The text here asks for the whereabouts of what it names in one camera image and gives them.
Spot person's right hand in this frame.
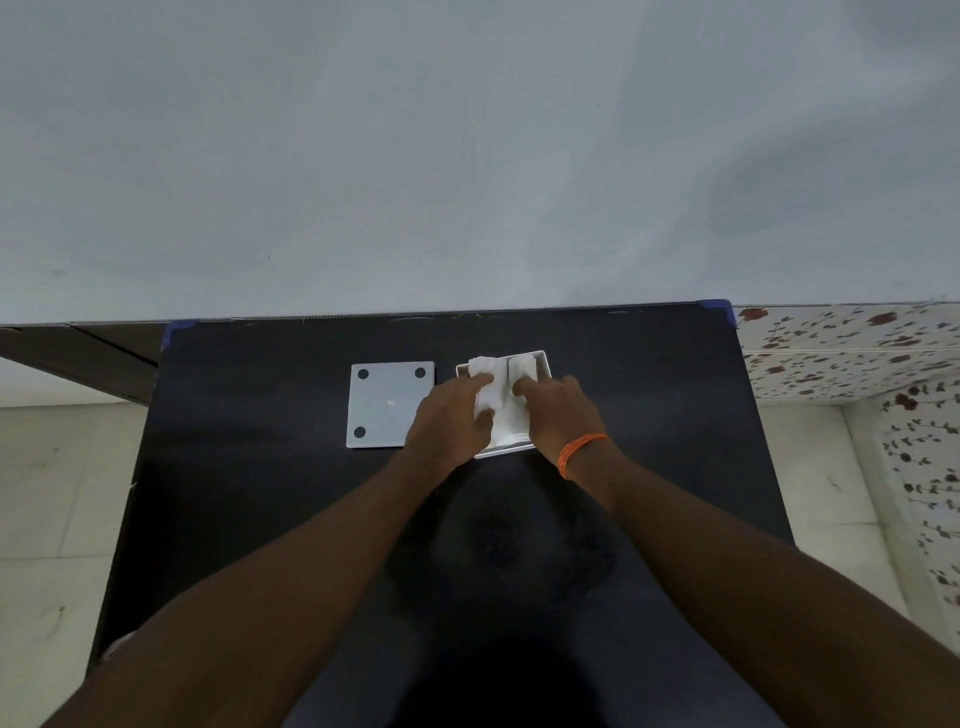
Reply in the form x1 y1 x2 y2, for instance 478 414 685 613
512 374 607 464

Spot person's left hand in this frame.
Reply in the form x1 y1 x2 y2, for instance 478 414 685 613
402 372 497 482

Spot white cloth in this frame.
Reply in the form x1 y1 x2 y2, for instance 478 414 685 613
468 357 513 445
507 355 539 445

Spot person's left forearm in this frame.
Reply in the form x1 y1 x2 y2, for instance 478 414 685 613
41 448 453 728

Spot person's right forearm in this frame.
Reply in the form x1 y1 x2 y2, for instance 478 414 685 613
564 441 960 728

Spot white square box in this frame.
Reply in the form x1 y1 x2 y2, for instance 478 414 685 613
455 348 554 460

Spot orange wrist thread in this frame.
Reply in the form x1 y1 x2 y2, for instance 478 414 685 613
557 432 611 481

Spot white square lid black dots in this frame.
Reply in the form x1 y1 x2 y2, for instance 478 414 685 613
345 361 436 450

